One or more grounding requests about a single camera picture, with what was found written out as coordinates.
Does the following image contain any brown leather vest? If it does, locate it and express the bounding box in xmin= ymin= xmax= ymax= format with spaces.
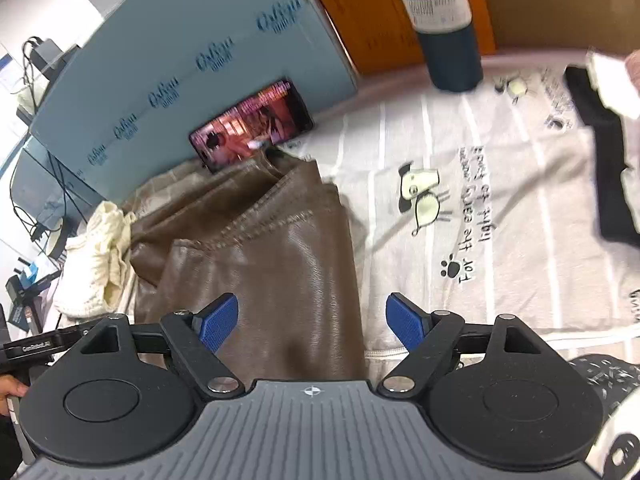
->
xmin=131 ymin=148 xmax=367 ymax=383

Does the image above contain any person's left hand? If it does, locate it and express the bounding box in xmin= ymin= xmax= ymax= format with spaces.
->
xmin=0 ymin=375 xmax=28 ymax=416

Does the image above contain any cream knitted garment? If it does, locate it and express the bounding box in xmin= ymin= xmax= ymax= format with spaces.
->
xmin=53 ymin=202 xmax=137 ymax=323

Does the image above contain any black folded garment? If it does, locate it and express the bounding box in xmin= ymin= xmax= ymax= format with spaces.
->
xmin=564 ymin=66 xmax=639 ymax=248

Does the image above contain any smartphone with lit screen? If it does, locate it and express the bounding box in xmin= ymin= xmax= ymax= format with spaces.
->
xmin=188 ymin=78 xmax=314 ymax=172

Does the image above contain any light blue foam board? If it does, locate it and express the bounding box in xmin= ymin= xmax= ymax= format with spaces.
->
xmin=10 ymin=0 xmax=356 ymax=229

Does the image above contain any white folded garment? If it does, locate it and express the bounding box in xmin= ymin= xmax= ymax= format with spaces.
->
xmin=586 ymin=51 xmax=639 ymax=120

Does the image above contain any orange cardboard box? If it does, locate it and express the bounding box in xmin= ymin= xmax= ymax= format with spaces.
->
xmin=297 ymin=0 xmax=497 ymax=77

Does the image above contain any pink knitted sweater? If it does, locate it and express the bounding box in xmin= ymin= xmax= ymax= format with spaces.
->
xmin=625 ymin=50 xmax=640 ymax=92

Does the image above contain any dark teal thermos bottle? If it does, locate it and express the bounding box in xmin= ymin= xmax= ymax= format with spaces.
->
xmin=402 ymin=0 xmax=483 ymax=93

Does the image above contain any brown cardboard panel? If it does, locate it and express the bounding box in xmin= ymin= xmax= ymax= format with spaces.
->
xmin=485 ymin=0 xmax=639 ymax=55

